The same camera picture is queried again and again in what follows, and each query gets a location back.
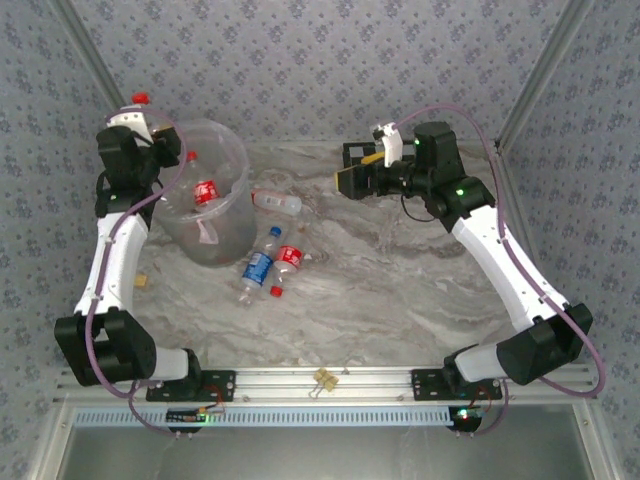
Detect large red label cola bottle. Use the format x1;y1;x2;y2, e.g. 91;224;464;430
183;151;222;210

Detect milky white bottle red cap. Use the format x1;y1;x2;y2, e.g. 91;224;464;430
251;188;304;216

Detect small red label cola bottle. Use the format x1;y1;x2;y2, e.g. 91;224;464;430
268;243;305;299

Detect clear plastic bin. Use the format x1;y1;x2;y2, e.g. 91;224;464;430
152;118;259;269

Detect blue label plastic bottle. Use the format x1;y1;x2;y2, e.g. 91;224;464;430
236;225;284;308

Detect black white checkerboard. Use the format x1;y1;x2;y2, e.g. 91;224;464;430
342;140;386;171

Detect beige binder clip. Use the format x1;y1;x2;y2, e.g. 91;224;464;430
308;367;341;400

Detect left circuit board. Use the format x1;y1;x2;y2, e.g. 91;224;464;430
165;407;210;427

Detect circuit board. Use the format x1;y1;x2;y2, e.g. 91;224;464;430
165;407;210;427
448;405;484;433

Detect right circuit board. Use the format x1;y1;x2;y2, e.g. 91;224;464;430
448;405;484;433

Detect grey metal panel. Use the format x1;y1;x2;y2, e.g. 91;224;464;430
64;425;601;480

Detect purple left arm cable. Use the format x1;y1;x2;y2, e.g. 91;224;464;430
84;110;189;439

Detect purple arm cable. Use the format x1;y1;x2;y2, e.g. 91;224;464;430
392;103;607;439
84;110;189;439

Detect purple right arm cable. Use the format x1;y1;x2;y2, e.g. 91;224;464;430
392;103;607;439

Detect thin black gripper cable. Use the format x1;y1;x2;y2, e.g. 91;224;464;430
401;193;434;224

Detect aluminium frame post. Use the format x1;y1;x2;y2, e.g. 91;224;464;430
49;0;124;114
494;0;596;154

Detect aluminium mounting rail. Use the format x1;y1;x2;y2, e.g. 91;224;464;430
53;366;599;405

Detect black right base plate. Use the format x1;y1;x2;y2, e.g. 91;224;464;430
410;368;504;402

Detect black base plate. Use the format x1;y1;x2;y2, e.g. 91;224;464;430
410;368;504;402
144;368;238;404

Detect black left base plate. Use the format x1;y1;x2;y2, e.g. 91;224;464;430
144;368;238;404

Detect white slotted cable duct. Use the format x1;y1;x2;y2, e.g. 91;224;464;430
73;405;459;429

